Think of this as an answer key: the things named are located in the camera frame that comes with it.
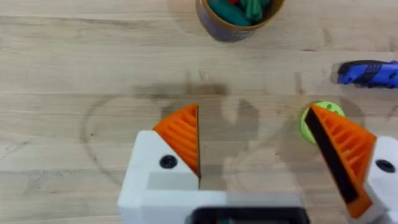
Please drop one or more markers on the tub with toy vegetables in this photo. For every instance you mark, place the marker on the tub with toy vegetables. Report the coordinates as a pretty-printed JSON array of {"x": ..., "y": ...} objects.
[{"x": 236, "y": 18}]

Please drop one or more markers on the blue electric screwdriver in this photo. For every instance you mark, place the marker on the blue electric screwdriver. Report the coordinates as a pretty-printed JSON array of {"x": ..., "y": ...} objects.
[{"x": 368, "y": 74}]

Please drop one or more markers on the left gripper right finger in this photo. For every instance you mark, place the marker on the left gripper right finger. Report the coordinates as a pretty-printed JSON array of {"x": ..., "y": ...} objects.
[{"x": 357, "y": 155}]

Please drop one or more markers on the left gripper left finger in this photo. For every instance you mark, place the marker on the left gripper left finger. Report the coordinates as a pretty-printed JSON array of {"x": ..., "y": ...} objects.
[{"x": 161, "y": 155}]

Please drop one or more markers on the green disc with holes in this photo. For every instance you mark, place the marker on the green disc with holes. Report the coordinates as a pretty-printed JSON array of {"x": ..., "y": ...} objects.
[{"x": 308, "y": 127}]

